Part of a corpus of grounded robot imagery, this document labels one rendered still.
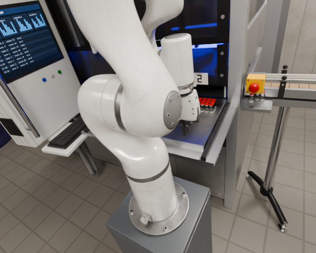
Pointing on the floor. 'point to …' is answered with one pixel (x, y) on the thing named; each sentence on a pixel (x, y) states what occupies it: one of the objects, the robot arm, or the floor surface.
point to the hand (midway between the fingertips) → (185, 129)
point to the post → (235, 90)
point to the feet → (270, 201)
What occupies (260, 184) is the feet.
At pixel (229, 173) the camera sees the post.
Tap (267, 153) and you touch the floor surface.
